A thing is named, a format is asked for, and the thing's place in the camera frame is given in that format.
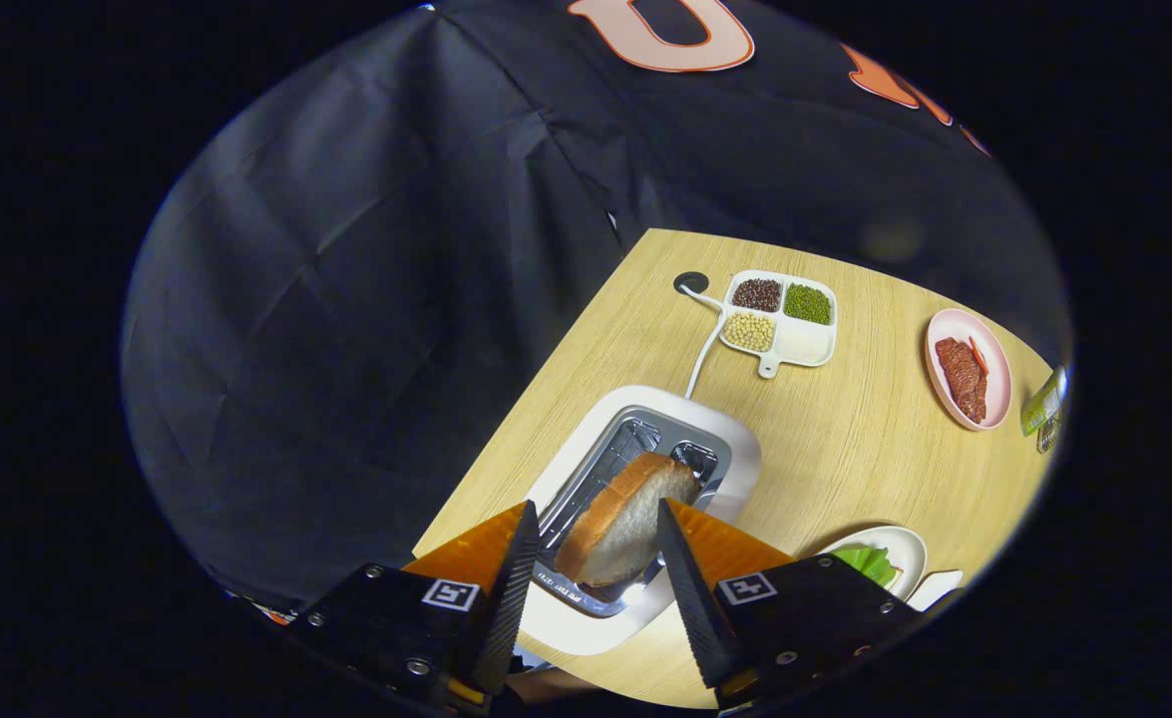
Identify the black backdrop cloth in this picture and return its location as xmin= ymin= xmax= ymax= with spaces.
xmin=122 ymin=0 xmax=1070 ymax=609

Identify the thick toast bread slice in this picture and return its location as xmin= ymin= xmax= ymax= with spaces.
xmin=555 ymin=452 xmax=701 ymax=587

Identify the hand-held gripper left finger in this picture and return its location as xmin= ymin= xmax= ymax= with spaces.
xmin=291 ymin=501 xmax=542 ymax=714

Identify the pile of green beans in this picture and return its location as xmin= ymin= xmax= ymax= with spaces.
xmin=783 ymin=283 xmax=833 ymax=326

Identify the green lettuce leaf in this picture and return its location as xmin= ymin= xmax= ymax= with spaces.
xmin=830 ymin=544 xmax=901 ymax=589

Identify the curved white dish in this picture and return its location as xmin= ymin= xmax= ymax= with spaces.
xmin=907 ymin=569 xmax=964 ymax=611

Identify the round white plate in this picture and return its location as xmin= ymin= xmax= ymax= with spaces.
xmin=815 ymin=526 xmax=929 ymax=602

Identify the white toaster cable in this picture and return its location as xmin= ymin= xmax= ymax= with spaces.
xmin=678 ymin=284 xmax=728 ymax=400

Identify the pile of brown beans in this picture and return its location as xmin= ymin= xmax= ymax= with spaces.
xmin=731 ymin=278 xmax=783 ymax=313

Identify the white toaster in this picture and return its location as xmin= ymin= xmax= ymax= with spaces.
xmin=521 ymin=385 xmax=762 ymax=657

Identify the white divided dish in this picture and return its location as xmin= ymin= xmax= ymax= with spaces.
xmin=718 ymin=269 xmax=839 ymax=379

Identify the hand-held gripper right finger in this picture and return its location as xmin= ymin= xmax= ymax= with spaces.
xmin=655 ymin=499 xmax=931 ymax=711

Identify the green and silver bottle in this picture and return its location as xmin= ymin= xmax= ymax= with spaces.
xmin=1020 ymin=367 xmax=1067 ymax=438

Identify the pile of yellow beans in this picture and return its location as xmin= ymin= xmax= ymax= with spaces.
xmin=723 ymin=312 xmax=776 ymax=352

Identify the brown meat piece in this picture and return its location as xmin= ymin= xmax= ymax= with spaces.
xmin=935 ymin=337 xmax=988 ymax=424

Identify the pink plate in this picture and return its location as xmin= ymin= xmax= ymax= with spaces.
xmin=925 ymin=308 xmax=1013 ymax=432

